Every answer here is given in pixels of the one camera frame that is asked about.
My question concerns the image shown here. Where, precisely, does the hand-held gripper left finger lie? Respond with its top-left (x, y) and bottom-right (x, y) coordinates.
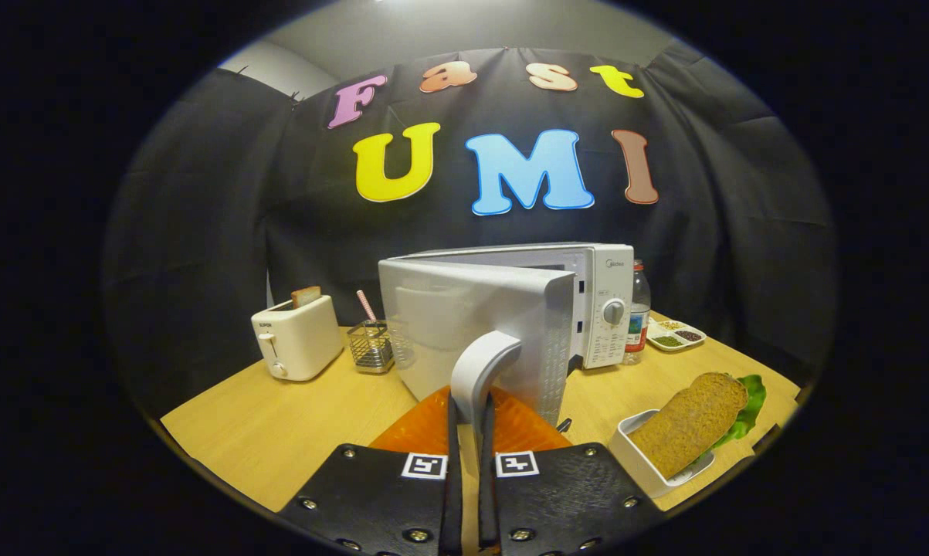
top-left (277, 386), bottom-right (465, 556)

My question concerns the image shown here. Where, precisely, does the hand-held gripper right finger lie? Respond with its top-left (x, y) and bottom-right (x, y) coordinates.
top-left (476, 386), bottom-right (666, 556)

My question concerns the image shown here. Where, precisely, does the white microwave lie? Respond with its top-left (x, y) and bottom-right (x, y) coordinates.
top-left (378, 242), bottom-right (635, 472)

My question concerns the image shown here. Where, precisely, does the brown bread lettuce sandwich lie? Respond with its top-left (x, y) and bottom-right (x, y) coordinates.
top-left (628, 372), bottom-right (768, 480)

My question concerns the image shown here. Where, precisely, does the white rectangular food dish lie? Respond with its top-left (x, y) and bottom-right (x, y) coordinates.
top-left (609, 409), bottom-right (716, 499)

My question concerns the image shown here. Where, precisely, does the white toaster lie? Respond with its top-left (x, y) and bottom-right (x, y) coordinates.
top-left (250, 294), bottom-right (344, 382)

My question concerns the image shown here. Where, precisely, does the white divided spice dish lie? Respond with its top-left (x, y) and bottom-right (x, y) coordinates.
top-left (646, 319), bottom-right (707, 353)

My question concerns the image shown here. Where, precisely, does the clear plastic water bottle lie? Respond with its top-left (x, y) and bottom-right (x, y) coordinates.
top-left (622, 259), bottom-right (652, 365)

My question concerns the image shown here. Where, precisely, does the black table edge clamp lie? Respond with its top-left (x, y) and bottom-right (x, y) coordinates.
top-left (751, 423), bottom-right (783, 456)

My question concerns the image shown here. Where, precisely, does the wire mesh holder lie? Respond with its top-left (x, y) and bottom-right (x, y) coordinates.
top-left (347, 320), bottom-right (395, 375)

